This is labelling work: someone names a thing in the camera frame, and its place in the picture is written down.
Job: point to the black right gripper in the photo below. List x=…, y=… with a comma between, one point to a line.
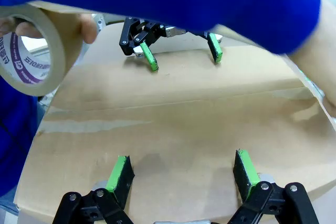
x=157, y=28

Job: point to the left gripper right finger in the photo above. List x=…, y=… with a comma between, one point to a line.
x=248, y=176

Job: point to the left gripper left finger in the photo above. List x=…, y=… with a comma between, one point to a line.
x=118, y=179

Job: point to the large brown cardboard box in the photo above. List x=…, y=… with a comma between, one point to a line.
x=170, y=119

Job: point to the beige packing tape roll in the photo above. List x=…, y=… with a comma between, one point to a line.
x=56, y=51

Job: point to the person's right hand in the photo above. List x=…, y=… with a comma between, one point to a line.
x=88, y=28

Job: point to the person's left hand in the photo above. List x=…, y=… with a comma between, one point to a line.
x=325, y=56

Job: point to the person in blue sweater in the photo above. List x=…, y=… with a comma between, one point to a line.
x=13, y=134

